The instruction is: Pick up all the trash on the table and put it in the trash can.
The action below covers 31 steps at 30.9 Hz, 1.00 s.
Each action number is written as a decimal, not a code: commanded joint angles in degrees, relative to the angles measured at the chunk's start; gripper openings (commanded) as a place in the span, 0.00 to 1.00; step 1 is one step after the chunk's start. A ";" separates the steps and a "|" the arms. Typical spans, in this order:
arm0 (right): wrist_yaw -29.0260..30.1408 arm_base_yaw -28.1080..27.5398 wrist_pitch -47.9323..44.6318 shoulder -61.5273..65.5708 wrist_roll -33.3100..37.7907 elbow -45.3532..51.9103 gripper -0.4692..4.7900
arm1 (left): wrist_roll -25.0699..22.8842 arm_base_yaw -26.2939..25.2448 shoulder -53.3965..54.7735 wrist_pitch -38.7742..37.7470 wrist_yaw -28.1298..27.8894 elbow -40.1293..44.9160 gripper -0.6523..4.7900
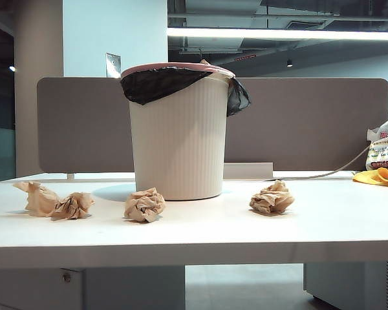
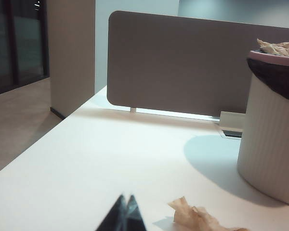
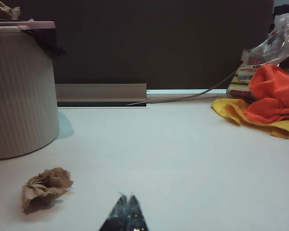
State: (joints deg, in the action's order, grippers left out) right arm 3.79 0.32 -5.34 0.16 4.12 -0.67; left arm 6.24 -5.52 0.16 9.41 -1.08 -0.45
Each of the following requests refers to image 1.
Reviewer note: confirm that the printed plastic snack bag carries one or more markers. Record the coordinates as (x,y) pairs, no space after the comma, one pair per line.
(381,151)

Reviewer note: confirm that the beige round column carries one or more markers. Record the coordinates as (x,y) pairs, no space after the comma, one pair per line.
(38,48)

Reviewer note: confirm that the black plastic trash bag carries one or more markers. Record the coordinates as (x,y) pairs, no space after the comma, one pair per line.
(148,87)

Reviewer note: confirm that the black ceiling spot lamp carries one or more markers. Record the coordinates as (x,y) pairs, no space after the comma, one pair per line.
(289,63)

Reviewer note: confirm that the white under-desk drawer cabinet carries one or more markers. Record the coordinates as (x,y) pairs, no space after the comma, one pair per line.
(132,287)

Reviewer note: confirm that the grey desk partition panel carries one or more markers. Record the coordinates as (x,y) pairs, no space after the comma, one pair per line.
(84,129)

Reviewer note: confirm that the wide brown paper ball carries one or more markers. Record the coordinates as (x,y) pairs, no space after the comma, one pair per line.
(271,200)

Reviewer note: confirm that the white partition bracket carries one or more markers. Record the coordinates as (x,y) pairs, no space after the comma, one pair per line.
(70,176)

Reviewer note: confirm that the white cabinet with vent grille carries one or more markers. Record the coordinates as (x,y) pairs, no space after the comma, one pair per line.
(342,284)

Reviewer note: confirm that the white ribbed trash can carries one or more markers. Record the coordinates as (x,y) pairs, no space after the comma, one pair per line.
(178,145)

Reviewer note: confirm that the small brown paper ball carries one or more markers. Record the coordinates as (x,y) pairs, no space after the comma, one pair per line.
(72,206)

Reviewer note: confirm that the red hanging sign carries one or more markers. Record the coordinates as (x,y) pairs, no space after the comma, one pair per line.
(245,57)

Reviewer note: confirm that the flattish brown paper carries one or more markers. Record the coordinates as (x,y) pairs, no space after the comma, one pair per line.
(38,200)

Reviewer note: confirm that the long ceiling light strip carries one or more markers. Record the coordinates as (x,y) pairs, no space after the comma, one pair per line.
(278,34)

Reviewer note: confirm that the ceiling air vent grille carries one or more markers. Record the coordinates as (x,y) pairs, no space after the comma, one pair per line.
(305,24)

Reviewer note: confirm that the round metal drawer lock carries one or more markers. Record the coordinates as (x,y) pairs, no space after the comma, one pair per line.
(65,277)

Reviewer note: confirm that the brown paper scrap inside can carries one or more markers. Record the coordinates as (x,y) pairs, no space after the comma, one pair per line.
(204,62)

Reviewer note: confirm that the yellow cloth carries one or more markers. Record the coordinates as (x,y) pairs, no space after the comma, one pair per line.
(375,177)

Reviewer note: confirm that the glossy wall sign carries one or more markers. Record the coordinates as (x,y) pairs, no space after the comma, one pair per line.
(113,64)

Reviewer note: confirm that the small round wall light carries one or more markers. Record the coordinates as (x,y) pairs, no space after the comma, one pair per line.
(12,68)

